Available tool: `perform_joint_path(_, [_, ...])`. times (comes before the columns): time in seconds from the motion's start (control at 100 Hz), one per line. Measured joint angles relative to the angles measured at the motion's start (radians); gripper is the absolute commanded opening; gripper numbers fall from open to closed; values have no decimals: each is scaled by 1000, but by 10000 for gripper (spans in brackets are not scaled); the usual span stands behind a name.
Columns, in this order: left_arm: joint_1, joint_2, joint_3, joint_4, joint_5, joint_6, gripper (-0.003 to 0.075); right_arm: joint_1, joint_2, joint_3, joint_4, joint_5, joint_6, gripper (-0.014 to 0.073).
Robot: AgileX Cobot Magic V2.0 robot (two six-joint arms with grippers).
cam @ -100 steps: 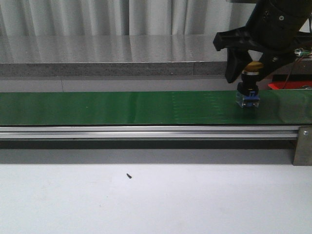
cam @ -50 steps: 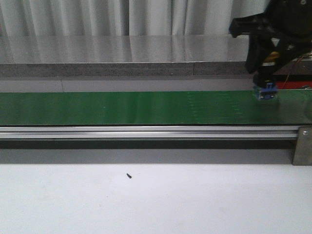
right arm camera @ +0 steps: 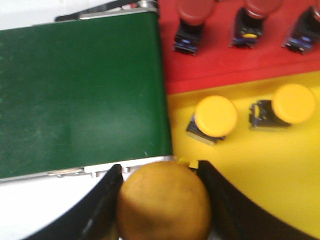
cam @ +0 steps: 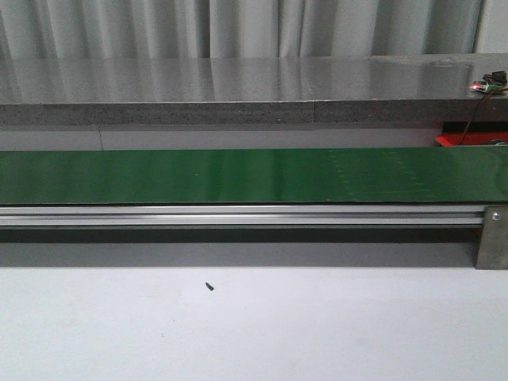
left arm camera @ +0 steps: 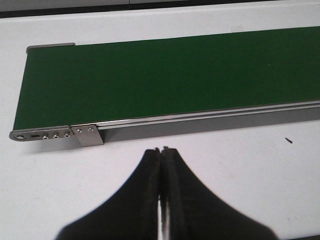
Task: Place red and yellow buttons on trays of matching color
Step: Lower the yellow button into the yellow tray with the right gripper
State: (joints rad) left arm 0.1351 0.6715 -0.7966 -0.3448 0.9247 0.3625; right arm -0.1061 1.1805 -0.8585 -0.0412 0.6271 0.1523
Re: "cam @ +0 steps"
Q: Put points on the small green circuit board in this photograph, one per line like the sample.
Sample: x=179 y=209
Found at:
x=494 y=82

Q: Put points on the aluminium conveyor side rail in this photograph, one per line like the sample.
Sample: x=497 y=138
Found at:
x=242 y=215

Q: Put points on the grey stone counter slab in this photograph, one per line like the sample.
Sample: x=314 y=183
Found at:
x=229 y=91

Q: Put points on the red plastic tray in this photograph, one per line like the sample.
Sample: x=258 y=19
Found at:
x=474 y=139

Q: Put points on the grey pleated curtain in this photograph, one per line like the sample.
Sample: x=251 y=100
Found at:
x=219 y=29

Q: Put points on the steel conveyor support bracket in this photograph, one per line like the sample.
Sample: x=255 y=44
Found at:
x=492 y=254

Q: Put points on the green conveyor belt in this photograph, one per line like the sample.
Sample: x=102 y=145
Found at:
x=308 y=175

